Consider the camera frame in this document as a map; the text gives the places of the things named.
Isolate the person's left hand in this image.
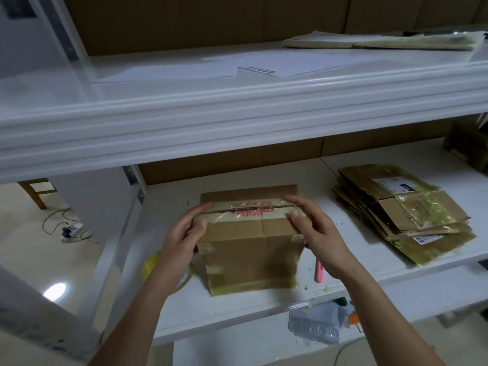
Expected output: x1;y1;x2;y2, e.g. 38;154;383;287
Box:
148;201;215;296

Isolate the person's right hand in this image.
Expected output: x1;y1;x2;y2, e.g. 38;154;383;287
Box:
285;194;364;282

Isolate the yellow tape roll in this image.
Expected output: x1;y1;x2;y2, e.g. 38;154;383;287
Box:
140;251;196;296

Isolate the pink utility knife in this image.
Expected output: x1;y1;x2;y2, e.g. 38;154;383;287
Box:
313;256;327;285

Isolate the large plain cardboard box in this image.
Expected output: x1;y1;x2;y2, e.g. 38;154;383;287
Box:
191;184;308;296

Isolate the stack of cardboard boxes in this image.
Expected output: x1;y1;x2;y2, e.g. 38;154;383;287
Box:
331;162;477;267

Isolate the white metal shelf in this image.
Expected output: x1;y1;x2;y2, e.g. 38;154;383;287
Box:
0;0;488;366

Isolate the labelled taped cardboard box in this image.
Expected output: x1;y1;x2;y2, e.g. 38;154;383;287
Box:
442;116;488;159

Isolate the person's left forearm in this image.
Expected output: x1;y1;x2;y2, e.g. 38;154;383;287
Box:
87;272;189;366

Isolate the person's right forearm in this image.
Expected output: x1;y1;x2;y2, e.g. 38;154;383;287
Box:
334;257;448;366

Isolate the package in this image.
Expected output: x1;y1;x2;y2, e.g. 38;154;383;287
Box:
280;29;487;52

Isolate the white power strip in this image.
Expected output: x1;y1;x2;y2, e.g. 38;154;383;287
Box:
60;222;85;241

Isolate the wooden chair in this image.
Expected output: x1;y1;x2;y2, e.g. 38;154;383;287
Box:
16;176;59;211

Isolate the white paper sheet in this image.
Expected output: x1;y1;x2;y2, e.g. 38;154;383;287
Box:
201;48;376;80
90;60;242;84

